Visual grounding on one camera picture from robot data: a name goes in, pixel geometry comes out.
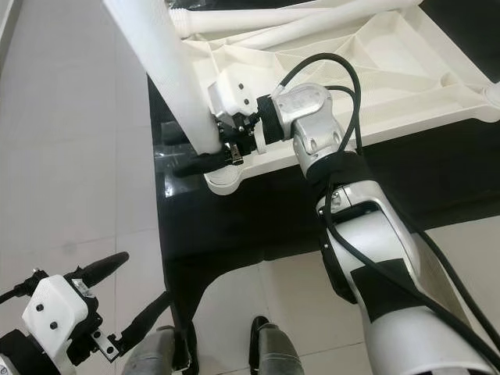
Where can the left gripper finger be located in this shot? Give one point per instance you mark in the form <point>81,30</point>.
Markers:
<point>105,268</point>
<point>147,316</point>

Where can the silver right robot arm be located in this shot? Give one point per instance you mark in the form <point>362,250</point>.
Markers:
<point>312,117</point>

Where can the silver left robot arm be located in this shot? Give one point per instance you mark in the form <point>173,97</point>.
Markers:
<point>19,355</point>

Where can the silver robot leg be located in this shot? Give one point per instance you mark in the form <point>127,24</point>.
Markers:
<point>156,351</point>
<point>273,351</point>

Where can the black tablecloth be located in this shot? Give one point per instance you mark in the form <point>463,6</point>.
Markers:
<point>266,226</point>

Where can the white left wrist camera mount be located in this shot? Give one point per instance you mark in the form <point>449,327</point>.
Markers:
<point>55,312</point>

